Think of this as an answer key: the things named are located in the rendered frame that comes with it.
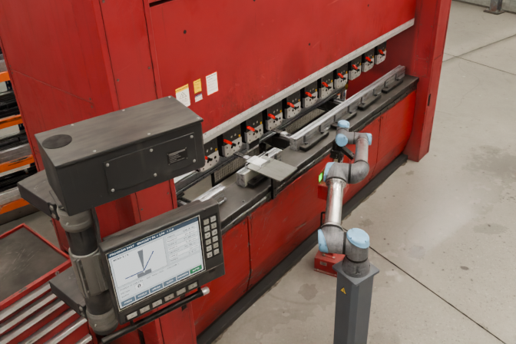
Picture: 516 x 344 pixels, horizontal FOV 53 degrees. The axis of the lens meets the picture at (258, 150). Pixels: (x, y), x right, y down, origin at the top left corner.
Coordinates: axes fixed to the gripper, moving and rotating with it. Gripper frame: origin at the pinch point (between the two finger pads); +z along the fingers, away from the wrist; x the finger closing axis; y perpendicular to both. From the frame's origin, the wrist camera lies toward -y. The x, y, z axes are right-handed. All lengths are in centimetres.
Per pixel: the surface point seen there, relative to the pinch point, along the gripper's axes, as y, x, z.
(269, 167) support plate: 34, 41, -13
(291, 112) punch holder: 37, 4, -34
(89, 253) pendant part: 36, 190, -66
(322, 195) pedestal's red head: 5.1, 15.0, 15.0
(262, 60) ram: 48, 30, -78
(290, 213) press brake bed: 23.8, 21.6, 33.4
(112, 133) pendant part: 31, 176, -109
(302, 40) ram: 39, -9, -79
